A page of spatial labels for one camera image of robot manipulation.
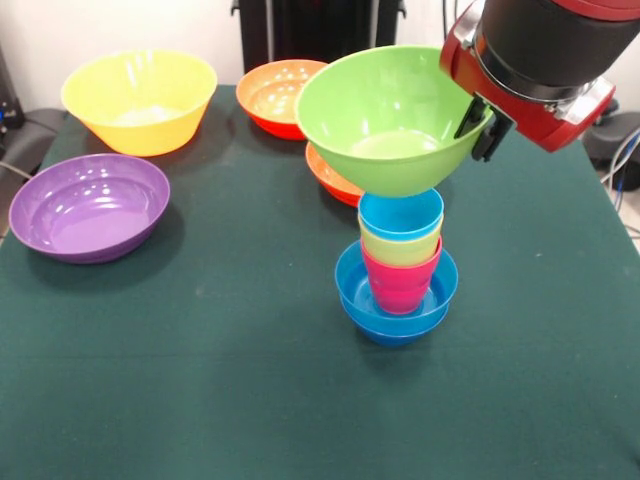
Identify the black rounded base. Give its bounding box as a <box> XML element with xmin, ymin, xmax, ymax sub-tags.
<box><xmin>583</xmin><ymin>112</ymin><xmax>640</xmax><ymax>174</ymax></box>

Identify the large yellow bowl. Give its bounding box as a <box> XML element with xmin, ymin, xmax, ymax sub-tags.
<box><xmin>60</xmin><ymin>49</ymin><xmax>219</xmax><ymax>158</ymax></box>

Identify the grey blue cable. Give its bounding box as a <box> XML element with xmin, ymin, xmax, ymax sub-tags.
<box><xmin>599</xmin><ymin>127</ymin><xmax>640</xmax><ymax>194</ymax></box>

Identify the light blue bowl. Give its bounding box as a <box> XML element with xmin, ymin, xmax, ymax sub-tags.
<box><xmin>334</xmin><ymin>239</ymin><xmax>460</xmax><ymax>322</ymax></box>

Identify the red cup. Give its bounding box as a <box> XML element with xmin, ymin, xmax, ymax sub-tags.
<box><xmin>359</xmin><ymin>235</ymin><xmax>444</xmax><ymax>316</ymax></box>

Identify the dark green tablecloth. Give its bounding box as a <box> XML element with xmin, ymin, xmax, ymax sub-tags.
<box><xmin>0</xmin><ymin>83</ymin><xmax>640</xmax><ymax>480</ymax></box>

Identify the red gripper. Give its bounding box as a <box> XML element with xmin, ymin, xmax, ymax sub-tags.
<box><xmin>439</xmin><ymin>0</ymin><xmax>617</xmax><ymax>164</ymax></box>

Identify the black chair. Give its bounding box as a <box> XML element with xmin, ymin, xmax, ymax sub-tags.
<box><xmin>0</xmin><ymin>107</ymin><xmax>68</xmax><ymax>181</ymax></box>

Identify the orange bowl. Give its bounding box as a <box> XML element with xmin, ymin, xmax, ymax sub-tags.
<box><xmin>305</xmin><ymin>142</ymin><xmax>366</xmax><ymax>208</ymax></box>
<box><xmin>235</xmin><ymin>58</ymin><xmax>329</xmax><ymax>141</ymax></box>

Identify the black wall cable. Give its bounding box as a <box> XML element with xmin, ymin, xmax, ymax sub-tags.
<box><xmin>439</xmin><ymin>0</ymin><xmax>461</xmax><ymax>39</ymax></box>

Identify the purple bowl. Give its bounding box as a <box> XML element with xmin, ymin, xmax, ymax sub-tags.
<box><xmin>8</xmin><ymin>152</ymin><xmax>172</xmax><ymax>265</ymax></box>

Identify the light blue cup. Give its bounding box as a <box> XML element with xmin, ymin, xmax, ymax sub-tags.
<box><xmin>357</xmin><ymin>187</ymin><xmax>446</xmax><ymax>241</ymax></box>

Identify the dark blue bowl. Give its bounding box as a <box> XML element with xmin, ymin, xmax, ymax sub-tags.
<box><xmin>340</xmin><ymin>299</ymin><xmax>450</xmax><ymax>349</ymax></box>

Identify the black knob clamp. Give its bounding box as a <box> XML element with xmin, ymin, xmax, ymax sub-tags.
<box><xmin>594</xmin><ymin>99</ymin><xmax>620</xmax><ymax>129</ymax></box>

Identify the light green bowl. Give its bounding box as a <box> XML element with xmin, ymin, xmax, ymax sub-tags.
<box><xmin>293</xmin><ymin>44</ymin><xmax>496</xmax><ymax>198</ymax></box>

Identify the yellow-green cup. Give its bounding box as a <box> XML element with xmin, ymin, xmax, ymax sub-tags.
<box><xmin>358</xmin><ymin>215</ymin><xmax>445</xmax><ymax>267</ymax></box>

